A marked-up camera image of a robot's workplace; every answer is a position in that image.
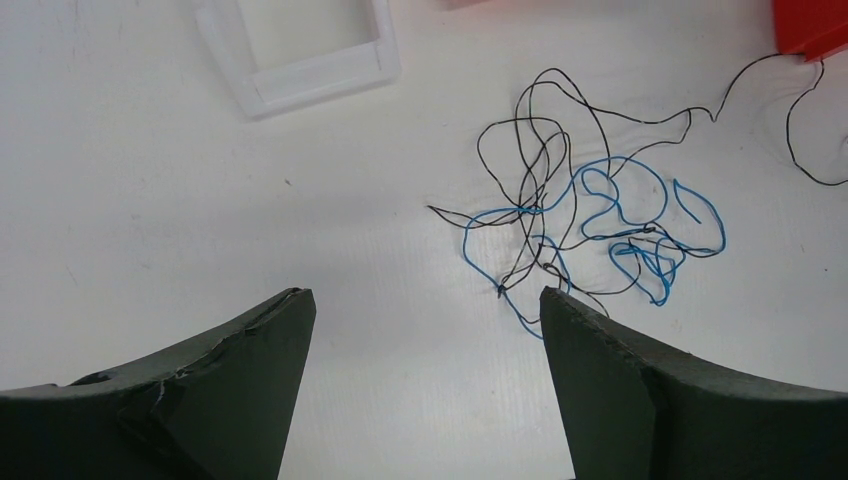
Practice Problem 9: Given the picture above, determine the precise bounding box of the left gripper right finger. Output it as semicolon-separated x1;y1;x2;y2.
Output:
540;287;847;479

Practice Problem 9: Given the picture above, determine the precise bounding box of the red bin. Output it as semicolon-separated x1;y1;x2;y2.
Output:
771;0;847;62

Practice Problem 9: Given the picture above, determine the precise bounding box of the black wire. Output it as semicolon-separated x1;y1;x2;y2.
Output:
688;52;848;187

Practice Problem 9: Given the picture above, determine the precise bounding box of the coloured wire bundle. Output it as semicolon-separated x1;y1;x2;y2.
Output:
427;67;727;340

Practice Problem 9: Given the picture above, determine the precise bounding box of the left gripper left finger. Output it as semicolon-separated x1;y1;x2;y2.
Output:
1;288;316;479

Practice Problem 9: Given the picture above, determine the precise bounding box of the clear plastic bin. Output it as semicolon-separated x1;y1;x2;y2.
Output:
192;1;401;119

